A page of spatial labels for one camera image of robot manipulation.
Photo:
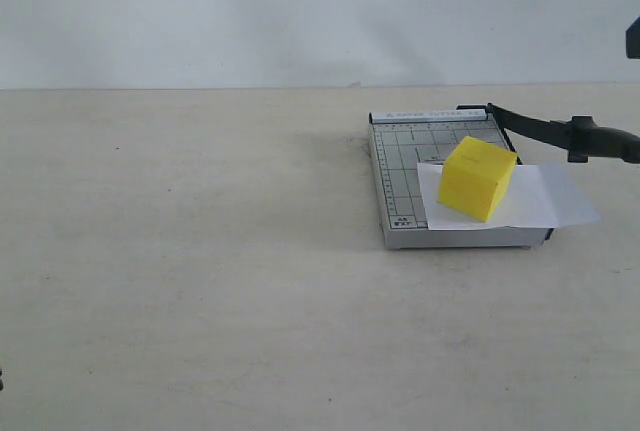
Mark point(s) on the yellow cube block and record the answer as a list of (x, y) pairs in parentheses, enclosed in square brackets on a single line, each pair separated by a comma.
[(475, 177)]

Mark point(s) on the white paper sheet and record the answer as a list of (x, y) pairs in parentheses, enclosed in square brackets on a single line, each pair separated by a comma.
[(539, 197)]

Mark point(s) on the black cutter blade arm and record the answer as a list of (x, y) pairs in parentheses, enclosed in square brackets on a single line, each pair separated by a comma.
[(581, 137)]

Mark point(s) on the grey paper cutter base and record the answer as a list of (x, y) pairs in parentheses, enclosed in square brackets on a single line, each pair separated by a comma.
[(398, 142)]

